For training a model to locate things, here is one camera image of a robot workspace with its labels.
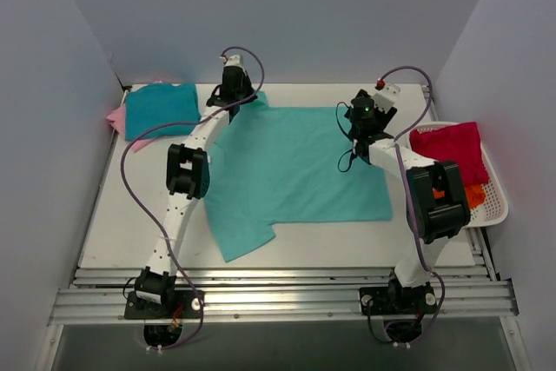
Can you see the orange t-shirt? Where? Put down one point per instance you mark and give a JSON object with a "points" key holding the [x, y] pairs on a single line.
{"points": [[475, 195]]}

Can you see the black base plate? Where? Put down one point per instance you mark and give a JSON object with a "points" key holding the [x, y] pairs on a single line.
{"points": [[380, 301], [183, 305]]}

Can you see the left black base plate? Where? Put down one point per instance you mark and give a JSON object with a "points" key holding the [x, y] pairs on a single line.
{"points": [[183, 305]]}

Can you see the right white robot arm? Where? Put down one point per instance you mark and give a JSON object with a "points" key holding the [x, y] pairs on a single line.
{"points": [[436, 203]]}

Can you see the white plastic laundry basket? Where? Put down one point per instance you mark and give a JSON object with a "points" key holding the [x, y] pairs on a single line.
{"points": [[494, 209]]}

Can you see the crimson red t-shirt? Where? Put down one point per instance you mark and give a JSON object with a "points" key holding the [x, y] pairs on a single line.
{"points": [[459, 143]]}

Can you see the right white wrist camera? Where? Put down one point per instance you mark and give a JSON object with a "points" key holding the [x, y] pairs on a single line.
{"points": [[385, 95]]}

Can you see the folded teal t-shirt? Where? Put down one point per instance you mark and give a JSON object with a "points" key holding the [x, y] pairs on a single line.
{"points": [[157, 104]]}

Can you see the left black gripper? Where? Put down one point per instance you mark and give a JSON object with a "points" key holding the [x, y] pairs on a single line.
{"points": [[232, 99]]}

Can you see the folded pink t-shirt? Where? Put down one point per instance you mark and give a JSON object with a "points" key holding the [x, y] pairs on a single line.
{"points": [[116, 120]]}

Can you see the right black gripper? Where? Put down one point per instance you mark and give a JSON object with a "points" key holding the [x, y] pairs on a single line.
{"points": [[374, 129]]}

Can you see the mint green t-shirt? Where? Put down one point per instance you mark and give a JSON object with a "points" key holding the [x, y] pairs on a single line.
{"points": [[279, 165]]}

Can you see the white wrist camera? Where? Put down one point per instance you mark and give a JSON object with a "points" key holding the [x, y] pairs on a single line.
{"points": [[234, 61], [385, 95]]}

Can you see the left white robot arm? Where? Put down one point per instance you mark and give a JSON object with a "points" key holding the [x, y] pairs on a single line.
{"points": [[187, 180]]}

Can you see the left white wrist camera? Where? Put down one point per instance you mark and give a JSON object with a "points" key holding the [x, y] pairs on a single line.
{"points": [[234, 61]]}

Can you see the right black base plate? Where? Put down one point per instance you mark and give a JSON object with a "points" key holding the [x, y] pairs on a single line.
{"points": [[380, 301]]}

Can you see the aluminium rail frame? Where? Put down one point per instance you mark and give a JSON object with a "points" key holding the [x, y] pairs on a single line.
{"points": [[308, 273]]}

